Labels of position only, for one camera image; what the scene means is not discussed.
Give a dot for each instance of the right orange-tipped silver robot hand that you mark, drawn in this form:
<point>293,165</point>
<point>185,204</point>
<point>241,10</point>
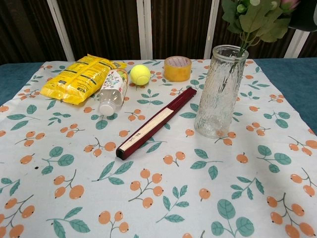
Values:
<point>305,15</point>

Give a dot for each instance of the pink rose bouquet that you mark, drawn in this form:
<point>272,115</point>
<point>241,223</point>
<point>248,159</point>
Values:
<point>257,19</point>

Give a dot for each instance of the clear glass jar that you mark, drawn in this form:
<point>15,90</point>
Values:
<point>218,99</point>

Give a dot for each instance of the teal velvet table cover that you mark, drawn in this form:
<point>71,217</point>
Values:
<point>284,74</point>

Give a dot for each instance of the clear packing tape roll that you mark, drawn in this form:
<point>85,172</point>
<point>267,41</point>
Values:
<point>177,72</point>

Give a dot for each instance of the yellow tennis ball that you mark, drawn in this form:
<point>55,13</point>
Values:
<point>140,75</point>

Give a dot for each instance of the folded maroon hand fan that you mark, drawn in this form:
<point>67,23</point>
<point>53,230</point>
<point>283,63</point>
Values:
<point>156,124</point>

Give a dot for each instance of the clear plastic bottle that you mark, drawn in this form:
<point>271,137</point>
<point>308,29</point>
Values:
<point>112,91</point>

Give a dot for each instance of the floral print tablecloth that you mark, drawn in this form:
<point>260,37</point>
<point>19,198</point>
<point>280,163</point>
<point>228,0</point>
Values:
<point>148,186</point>

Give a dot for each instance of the yellow chip bag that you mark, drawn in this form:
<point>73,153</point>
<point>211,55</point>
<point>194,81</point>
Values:
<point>74,79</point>

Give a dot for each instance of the white metal frame post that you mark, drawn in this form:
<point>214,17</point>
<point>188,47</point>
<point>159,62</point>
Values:
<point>60,29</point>
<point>210,29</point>
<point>144,29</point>
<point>296,45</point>

